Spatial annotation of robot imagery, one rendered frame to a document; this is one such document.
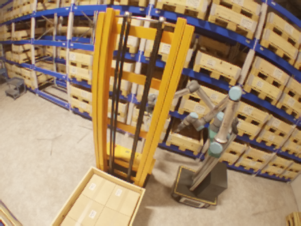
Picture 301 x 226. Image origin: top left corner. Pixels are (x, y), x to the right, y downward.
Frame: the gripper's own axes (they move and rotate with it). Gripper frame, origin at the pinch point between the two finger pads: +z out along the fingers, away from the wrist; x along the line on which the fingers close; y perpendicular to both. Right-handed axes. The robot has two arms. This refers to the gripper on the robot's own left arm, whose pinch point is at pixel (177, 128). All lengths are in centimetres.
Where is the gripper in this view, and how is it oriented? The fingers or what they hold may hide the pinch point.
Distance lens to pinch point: 181.4
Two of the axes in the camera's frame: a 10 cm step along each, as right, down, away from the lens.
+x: -5.0, 4.8, -7.2
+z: -4.8, 5.4, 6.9
